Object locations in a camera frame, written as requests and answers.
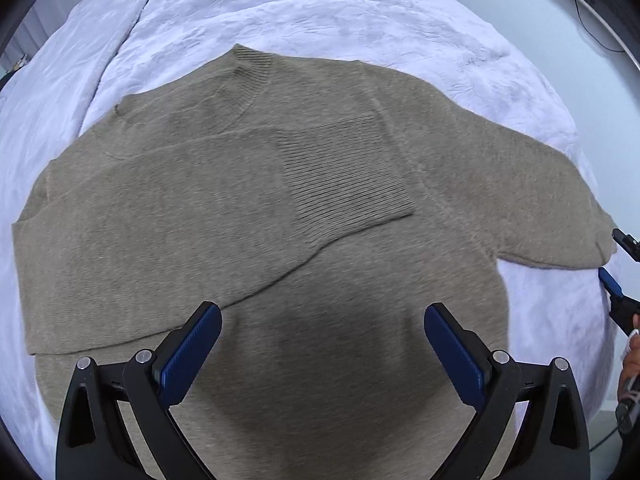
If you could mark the olive brown knit sweater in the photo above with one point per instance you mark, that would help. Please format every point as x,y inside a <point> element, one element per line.
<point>300,185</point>

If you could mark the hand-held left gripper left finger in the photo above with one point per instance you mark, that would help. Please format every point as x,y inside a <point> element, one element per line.
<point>192,347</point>

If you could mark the person's right hand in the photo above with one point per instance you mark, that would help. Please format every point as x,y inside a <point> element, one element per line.
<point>631,360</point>

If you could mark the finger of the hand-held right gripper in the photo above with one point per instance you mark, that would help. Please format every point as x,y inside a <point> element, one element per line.
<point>628,244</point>
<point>611,281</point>

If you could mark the lavender plush blanket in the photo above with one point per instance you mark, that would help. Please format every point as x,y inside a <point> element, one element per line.
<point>350,25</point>

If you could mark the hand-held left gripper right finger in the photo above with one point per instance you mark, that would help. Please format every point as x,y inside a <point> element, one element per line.
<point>452,350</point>

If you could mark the grey curtain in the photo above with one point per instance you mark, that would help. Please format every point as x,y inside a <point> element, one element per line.
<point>40,25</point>

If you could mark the dark bedside clutter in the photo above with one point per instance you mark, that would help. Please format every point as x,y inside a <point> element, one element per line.
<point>11,67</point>

